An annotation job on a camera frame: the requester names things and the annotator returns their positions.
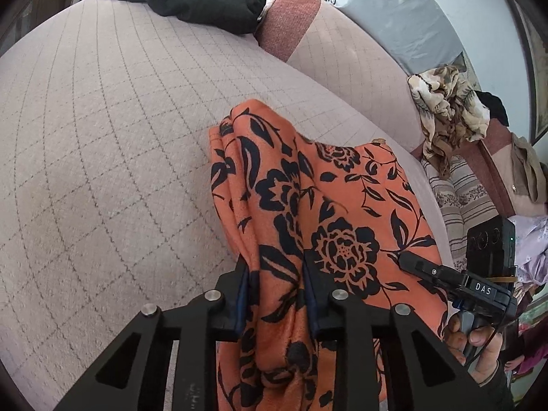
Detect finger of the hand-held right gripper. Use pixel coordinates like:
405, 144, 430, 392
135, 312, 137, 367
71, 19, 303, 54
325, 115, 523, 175
398, 250, 467, 292

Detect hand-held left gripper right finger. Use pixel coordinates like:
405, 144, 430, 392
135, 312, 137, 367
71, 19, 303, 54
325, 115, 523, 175
302, 260, 513, 411

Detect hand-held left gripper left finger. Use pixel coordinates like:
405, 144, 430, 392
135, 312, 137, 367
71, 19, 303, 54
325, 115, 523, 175
53, 259, 251, 411

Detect orange black floral garment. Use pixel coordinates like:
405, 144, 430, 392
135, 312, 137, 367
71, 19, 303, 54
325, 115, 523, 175
208, 99, 450, 411

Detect person's right forearm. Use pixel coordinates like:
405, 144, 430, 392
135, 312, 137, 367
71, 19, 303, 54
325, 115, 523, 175
469, 362, 514, 411

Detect person's right hand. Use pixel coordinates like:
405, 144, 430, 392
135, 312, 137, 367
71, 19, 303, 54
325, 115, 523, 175
442, 314, 502, 387

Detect lavender cloth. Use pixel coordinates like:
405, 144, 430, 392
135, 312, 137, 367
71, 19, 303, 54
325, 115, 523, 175
511, 215, 548, 285

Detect striped floral blanket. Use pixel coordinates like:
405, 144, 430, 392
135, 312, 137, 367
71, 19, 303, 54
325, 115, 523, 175
420, 154, 497, 275

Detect brown garment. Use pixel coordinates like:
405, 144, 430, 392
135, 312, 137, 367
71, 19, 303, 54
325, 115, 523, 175
509, 135, 548, 202

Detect red-brown headboard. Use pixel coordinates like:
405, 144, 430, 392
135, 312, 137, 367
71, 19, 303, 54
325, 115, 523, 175
479, 117, 521, 219

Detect pink cloth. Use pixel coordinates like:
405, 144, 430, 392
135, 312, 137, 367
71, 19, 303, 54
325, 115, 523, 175
514, 334, 548, 377

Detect dark garment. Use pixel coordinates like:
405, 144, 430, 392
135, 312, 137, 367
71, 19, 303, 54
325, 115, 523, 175
475, 91, 510, 127

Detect crumpled beige floral blanket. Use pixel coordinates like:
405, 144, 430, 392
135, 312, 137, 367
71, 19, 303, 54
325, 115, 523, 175
407, 64, 491, 176

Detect quilted grey bed blanket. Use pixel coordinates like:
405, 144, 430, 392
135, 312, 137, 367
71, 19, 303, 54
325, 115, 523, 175
0, 0, 454, 395

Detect pink quilted bolster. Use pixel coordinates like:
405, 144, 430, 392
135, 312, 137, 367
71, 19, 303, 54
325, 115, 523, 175
256, 0, 422, 150

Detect grey pillow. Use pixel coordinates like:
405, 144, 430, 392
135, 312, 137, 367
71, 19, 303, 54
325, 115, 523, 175
325, 0, 465, 75

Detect black cloth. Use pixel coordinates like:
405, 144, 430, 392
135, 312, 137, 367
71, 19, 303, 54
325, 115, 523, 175
79, 0, 267, 37

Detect framed wall picture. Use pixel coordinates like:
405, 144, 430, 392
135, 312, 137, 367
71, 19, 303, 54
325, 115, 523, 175
514, 0, 548, 146

